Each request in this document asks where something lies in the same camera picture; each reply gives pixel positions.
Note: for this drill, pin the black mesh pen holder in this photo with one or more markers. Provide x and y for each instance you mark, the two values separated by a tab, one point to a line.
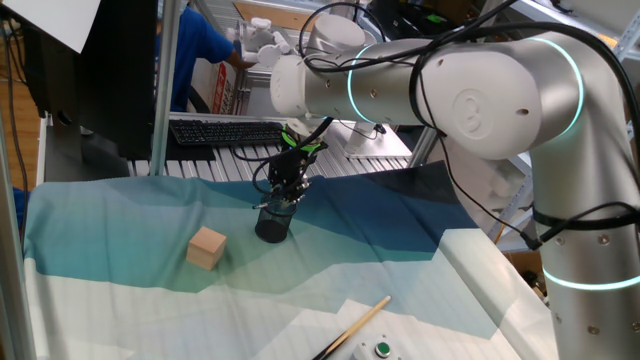
272	227

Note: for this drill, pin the wooden black cue stick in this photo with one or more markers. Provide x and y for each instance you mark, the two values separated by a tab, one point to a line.
352	328

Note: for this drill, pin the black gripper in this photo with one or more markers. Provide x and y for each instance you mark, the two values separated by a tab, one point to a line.
290	167

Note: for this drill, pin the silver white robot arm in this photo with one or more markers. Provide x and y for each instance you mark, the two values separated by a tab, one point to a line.
480	100

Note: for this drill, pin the blue green white tablecloth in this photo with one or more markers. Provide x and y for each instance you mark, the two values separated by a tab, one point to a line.
150	320

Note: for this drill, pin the black keyboard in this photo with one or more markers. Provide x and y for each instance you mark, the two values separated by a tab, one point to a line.
225	133

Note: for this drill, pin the black office chair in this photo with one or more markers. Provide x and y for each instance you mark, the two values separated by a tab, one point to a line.
197	100

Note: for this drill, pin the black computer monitor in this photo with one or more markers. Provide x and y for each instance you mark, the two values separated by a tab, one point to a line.
115	75

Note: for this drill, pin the black desk mat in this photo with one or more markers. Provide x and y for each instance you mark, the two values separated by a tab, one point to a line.
190	152

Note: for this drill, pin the brown wooden board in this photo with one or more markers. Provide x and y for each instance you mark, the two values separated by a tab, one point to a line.
287	15

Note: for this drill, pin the white paper sheet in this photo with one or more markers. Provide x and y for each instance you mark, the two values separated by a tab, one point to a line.
55	20

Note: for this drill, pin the white foam packing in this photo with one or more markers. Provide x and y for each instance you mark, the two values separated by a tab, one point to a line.
492	195

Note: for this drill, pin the white carton red print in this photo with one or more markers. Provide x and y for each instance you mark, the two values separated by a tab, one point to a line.
207	85

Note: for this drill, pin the blue fabric bundle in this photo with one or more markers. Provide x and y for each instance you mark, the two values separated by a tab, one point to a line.
20	210

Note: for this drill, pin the black silver pen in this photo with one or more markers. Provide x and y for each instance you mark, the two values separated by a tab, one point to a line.
261	205

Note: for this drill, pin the person's bare forearm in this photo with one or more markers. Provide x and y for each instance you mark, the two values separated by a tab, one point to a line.
237	60

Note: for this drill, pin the person in blue shirt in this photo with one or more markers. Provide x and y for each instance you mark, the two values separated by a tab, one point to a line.
200	45

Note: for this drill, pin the grey monitor stand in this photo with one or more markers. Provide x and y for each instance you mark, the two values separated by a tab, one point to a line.
90	160

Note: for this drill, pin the white box green button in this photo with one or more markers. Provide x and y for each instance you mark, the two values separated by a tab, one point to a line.
375	350

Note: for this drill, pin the aluminium frame post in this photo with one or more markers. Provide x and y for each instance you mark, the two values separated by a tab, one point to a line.
12	280
165	85

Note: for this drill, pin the brown cardboard box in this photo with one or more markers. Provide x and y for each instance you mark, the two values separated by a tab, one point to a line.
520	260

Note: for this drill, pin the light wooden cube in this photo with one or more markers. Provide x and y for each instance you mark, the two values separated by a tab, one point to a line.
206	248

